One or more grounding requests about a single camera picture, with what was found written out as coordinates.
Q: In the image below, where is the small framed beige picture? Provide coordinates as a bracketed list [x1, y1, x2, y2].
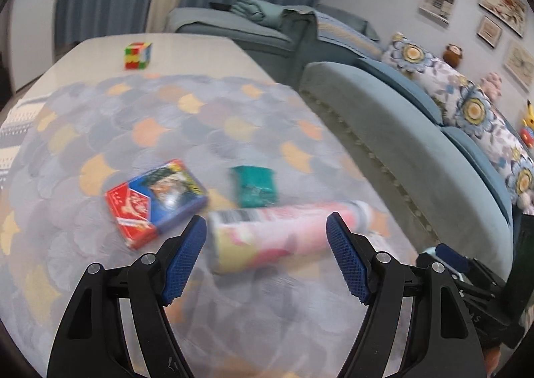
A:
[476, 16, 502, 49]

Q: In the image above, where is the blue-green fabric sofa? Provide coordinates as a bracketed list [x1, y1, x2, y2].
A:
[165, 2, 534, 278]

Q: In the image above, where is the brown monkey plush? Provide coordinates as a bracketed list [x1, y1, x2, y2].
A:
[443, 43, 465, 66]

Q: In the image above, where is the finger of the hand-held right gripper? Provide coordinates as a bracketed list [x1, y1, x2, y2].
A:
[435, 243, 474, 274]

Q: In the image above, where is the pink tube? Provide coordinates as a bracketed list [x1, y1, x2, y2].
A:
[207, 199, 381, 275]

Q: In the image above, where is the newspaper print wall picture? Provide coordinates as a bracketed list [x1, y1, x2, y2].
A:
[418, 0, 456, 24]

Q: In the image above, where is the teal sofa throw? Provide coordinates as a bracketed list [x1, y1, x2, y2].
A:
[281, 6, 382, 55]

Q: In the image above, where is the large floral framed picture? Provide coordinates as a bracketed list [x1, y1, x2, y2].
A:
[478, 0, 527, 37]

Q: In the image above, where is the folded teal blanket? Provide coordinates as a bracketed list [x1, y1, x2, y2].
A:
[231, 0, 284, 26]

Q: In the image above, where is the striped grey and cream rug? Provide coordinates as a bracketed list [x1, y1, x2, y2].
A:
[0, 100, 46, 195]

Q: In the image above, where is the blue cushion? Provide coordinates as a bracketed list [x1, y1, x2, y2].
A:
[441, 125, 514, 220]
[354, 57, 443, 126]

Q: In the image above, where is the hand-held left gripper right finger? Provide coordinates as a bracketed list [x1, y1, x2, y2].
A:
[325, 212, 487, 378]

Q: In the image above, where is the pink plush toy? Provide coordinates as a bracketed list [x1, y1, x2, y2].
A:
[480, 72, 504, 101]

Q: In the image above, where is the butterfly wall picture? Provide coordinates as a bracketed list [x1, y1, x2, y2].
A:
[503, 41, 534, 92]

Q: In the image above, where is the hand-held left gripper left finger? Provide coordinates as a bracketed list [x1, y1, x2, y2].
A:
[47, 214, 208, 378]

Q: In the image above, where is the grey scallop patterned table mat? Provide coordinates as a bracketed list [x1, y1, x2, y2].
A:
[0, 73, 418, 378]

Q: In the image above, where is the yellow plush toy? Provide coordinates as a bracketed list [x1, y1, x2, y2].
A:
[518, 99, 534, 149]

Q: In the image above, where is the multicoloured puzzle cube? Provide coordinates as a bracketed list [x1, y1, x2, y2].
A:
[124, 42, 153, 70]

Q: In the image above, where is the red and blue card box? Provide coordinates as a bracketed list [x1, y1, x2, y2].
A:
[105, 159, 209, 250]

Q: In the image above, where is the small green packet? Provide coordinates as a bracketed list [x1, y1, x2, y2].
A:
[230, 166, 279, 208]

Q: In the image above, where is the floral cushion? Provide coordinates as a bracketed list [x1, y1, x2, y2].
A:
[380, 31, 468, 88]
[442, 73, 534, 207]

